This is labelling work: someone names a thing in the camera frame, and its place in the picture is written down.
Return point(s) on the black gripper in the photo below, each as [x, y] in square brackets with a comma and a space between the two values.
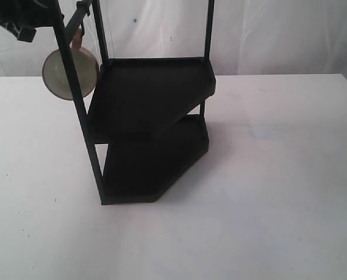
[22, 18]

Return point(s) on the brown mug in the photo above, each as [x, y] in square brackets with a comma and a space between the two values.
[86, 65]

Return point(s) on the black rack hook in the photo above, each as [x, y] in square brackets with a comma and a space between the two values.
[83, 6]

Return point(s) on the black two-tier metal rack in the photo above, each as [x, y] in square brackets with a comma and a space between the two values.
[145, 126]

